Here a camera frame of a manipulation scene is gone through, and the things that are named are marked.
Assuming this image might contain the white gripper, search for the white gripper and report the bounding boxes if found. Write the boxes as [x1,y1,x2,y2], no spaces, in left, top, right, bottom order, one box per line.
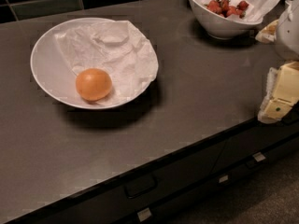
[255,0,299,124]

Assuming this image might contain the orange fruit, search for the orange fruit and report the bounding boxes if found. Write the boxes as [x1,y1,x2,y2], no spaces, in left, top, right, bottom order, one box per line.
[76,68,112,102]

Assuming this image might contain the white bowl with strawberries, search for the white bowl with strawberries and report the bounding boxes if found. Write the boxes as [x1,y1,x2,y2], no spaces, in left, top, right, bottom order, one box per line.
[189,0,263,39]

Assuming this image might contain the large white bowl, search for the large white bowl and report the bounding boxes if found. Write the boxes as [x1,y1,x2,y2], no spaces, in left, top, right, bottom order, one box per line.
[29,17,159,111]

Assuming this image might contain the red strawberries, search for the red strawberries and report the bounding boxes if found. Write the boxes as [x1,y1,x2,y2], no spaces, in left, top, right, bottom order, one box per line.
[205,0,249,19]

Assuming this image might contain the white drawer label right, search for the white drawer label right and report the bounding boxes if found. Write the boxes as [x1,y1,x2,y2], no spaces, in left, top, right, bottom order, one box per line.
[252,152,266,162]

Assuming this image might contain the white drawer label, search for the white drawer label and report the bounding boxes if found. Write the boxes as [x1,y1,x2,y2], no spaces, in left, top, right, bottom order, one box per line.
[219,175,229,184]
[252,152,266,162]
[137,208,152,222]

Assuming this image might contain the white drawer label middle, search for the white drawer label middle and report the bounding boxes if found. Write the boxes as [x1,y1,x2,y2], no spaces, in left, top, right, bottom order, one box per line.
[219,175,229,184]

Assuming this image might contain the white crumpled paper liner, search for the white crumpled paper liner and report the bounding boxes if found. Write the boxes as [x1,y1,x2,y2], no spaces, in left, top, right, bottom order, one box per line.
[54,20,159,108]

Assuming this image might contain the black lower drawer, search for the black lower drawer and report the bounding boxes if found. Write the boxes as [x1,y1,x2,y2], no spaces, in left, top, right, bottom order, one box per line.
[117,138,298,224]

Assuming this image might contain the black drawer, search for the black drawer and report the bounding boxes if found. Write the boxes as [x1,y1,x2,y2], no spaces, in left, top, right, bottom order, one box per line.
[8,119,299,224]
[117,138,298,224]

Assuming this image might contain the black upper drawer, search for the black upper drawer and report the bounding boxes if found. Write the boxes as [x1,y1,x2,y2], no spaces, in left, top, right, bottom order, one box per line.
[8,119,299,224]

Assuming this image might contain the black drawer handle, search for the black drawer handle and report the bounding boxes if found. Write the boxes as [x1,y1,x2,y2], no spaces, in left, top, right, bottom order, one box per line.
[124,175,158,199]

